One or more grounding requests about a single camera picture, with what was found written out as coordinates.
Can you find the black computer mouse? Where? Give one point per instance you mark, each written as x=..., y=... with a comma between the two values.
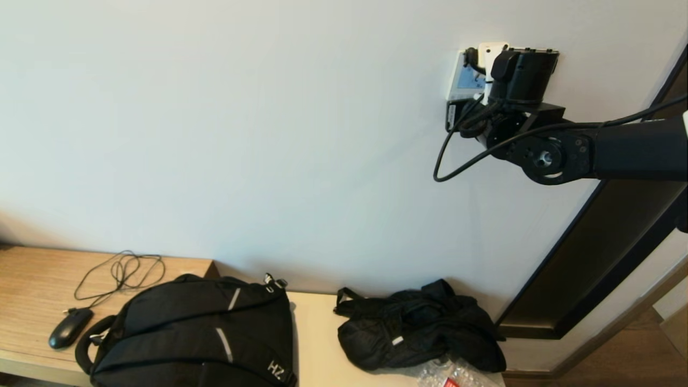
x=69, y=329

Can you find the clear plastic bottle red label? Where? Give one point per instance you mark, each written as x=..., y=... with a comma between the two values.
x=457, y=376

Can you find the black backpack with grey stripes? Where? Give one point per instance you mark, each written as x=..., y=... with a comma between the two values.
x=188, y=322

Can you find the crumpled black soft bag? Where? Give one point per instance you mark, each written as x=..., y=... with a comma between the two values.
x=419, y=333

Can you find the dark brown door frame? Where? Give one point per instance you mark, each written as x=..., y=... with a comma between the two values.
x=602, y=258

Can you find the light wooden desk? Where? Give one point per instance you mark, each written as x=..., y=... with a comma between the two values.
x=32, y=285

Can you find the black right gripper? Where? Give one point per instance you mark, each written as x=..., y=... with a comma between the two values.
x=524, y=75

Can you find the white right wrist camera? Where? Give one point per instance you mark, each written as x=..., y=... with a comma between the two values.
x=492, y=51

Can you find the white wall thermostat blue display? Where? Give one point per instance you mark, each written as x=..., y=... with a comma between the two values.
x=459, y=80

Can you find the white low cabinet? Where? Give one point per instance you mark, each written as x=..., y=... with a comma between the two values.
x=317, y=344

